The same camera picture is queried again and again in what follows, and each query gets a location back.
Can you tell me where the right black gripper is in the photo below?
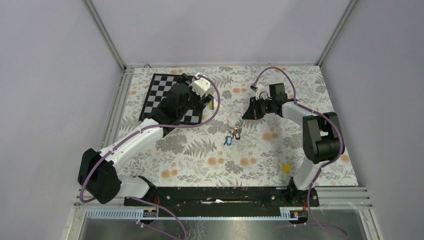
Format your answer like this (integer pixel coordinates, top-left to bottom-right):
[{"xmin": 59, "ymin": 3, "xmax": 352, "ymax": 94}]
[{"xmin": 242, "ymin": 96, "xmax": 275, "ymax": 121}]

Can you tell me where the metal keyring with keys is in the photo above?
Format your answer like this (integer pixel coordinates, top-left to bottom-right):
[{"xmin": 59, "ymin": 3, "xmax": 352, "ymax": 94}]
[{"xmin": 227, "ymin": 111, "xmax": 246, "ymax": 138}]

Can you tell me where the blue tag key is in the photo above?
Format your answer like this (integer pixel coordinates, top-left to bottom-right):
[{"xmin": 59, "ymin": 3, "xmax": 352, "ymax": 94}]
[{"xmin": 223, "ymin": 135, "xmax": 233, "ymax": 146}]

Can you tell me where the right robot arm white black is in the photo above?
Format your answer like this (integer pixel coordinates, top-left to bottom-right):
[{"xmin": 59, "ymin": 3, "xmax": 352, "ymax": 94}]
[{"xmin": 242, "ymin": 83, "xmax": 345, "ymax": 206}]

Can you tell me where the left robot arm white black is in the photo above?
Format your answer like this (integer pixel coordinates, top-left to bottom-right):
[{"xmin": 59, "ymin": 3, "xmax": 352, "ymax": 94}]
[{"xmin": 77, "ymin": 75, "xmax": 216, "ymax": 206}]

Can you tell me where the green white small block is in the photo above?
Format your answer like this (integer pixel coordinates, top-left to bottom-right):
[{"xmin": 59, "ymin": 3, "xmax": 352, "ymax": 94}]
[{"xmin": 209, "ymin": 96, "xmax": 215, "ymax": 111}]

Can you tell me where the floral patterned mat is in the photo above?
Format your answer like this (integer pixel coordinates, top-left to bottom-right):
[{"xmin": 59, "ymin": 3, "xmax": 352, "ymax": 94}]
[{"xmin": 114, "ymin": 65, "xmax": 359, "ymax": 188}]

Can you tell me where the black white chessboard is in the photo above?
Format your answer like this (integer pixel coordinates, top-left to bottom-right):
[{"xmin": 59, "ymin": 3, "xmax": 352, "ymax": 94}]
[{"xmin": 138, "ymin": 73, "xmax": 203, "ymax": 125}]

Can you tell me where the yellow small cube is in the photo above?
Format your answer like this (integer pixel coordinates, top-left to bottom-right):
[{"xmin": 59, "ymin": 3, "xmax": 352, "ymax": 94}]
[{"xmin": 281, "ymin": 164, "xmax": 292, "ymax": 173}]

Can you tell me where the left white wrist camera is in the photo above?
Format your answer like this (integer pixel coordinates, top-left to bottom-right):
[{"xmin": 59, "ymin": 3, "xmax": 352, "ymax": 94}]
[{"xmin": 189, "ymin": 72, "xmax": 211, "ymax": 97}]

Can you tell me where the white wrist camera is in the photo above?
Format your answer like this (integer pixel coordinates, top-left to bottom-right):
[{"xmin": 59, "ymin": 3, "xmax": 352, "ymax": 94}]
[
  {"xmin": 250, "ymin": 84, "xmax": 268, "ymax": 100},
  {"xmin": 189, "ymin": 72, "xmax": 211, "ymax": 97}
]

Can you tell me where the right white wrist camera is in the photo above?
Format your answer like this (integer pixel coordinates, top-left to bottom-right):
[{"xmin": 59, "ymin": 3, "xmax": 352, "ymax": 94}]
[{"xmin": 250, "ymin": 84, "xmax": 268, "ymax": 100}]

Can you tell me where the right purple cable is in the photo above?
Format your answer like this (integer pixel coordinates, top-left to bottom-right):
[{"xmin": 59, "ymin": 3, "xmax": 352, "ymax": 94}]
[{"xmin": 251, "ymin": 66, "xmax": 350, "ymax": 239}]

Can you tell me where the purple cable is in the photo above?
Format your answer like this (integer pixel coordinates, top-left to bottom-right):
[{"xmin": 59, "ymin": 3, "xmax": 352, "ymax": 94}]
[
  {"xmin": 251, "ymin": 66, "xmax": 350, "ymax": 239},
  {"xmin": 79, "ymin": 74, "xmax": 222, "ymax": 240}
]

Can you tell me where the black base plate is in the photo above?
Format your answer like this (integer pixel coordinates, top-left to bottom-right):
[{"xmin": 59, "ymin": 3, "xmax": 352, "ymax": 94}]
[{"xmin": 143, "ymin": 186, "xmax": 320, "ymax": 213}]

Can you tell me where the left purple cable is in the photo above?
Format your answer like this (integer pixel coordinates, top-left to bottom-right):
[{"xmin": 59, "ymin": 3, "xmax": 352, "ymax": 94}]
[{"xmin": 79, "ymin": 74, "xmax": 222, "ymax": 240}]

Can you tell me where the white slotted cable duct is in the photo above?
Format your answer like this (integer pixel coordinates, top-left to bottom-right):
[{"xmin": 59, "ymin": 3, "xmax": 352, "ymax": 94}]
[{"xmin": 86, "ymin": 206, "xmax": 298, "ymax": 221}]

